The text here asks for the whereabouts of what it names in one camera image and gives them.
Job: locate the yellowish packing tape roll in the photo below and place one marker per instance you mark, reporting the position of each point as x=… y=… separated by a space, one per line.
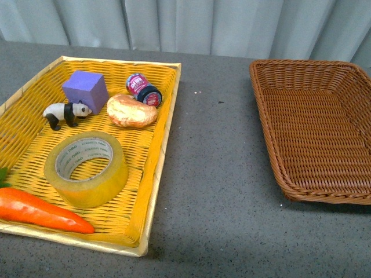
x=77 y=149

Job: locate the brown wicker basket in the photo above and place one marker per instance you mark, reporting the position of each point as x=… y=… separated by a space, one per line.
x=315 y=117

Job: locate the toy bread roll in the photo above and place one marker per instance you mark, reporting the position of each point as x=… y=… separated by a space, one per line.
x=126 y=111

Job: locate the small red-labelled jar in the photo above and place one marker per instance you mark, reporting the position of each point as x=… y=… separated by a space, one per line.
x=142 y=90

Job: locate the purple foam cube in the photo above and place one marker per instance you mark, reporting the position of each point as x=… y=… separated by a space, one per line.
x=88 y=88

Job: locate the toy panda figure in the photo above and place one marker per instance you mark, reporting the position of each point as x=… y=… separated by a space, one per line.
x=65 y=112

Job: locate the orange toy carrot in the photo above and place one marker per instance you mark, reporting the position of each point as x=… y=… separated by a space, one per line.
x=20 y=206

